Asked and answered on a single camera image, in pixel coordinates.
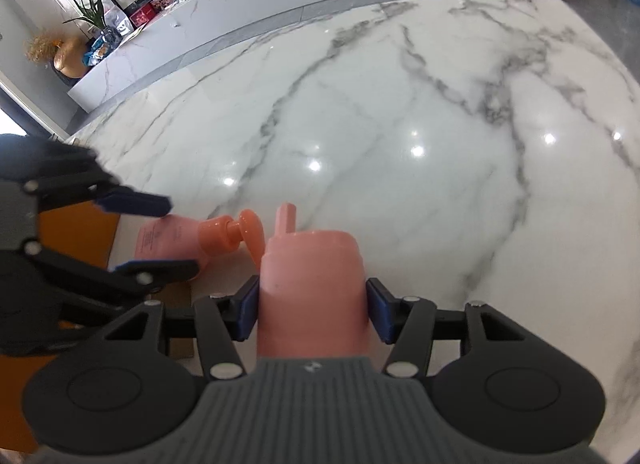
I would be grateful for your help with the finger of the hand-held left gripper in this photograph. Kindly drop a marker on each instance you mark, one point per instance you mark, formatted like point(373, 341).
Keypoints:
point(155, 270)
point(135, 204)

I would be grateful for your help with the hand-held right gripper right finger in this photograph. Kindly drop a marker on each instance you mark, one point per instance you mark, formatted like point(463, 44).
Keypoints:
point(380, 311)

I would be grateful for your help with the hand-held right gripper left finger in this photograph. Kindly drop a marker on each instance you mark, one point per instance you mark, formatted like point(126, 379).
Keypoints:
point(247, 311)

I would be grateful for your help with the pink pump bottle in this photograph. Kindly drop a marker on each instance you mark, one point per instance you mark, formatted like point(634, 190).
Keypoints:
point(175, 239)

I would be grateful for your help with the orange cardboard box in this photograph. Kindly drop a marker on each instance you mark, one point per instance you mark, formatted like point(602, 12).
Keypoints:
point(75, 239)

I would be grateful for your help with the large pink bottle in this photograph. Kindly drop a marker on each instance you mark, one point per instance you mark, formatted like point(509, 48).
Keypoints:
point(310, 284)

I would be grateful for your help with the blue snack packet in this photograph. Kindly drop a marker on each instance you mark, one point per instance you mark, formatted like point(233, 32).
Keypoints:
point(97, 52)

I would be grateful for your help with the golden vase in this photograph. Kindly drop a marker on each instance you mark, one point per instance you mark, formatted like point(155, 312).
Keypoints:
point(71, 58)

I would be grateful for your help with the paper envelopes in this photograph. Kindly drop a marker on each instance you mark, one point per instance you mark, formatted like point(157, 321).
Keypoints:
point(132, 34)

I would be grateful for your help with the dried flower bunch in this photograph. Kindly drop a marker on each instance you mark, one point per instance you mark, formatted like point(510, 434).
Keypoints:
point(42, 46)

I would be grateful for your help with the white plastic bag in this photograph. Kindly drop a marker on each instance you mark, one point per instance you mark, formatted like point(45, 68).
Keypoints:
point(121, 26)

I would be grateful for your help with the pink red box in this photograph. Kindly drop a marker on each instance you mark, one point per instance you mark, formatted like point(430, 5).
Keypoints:
point(162, 3)

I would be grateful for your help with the green long-leaf plant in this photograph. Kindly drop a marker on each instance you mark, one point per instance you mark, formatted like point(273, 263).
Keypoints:
point(90, 6)

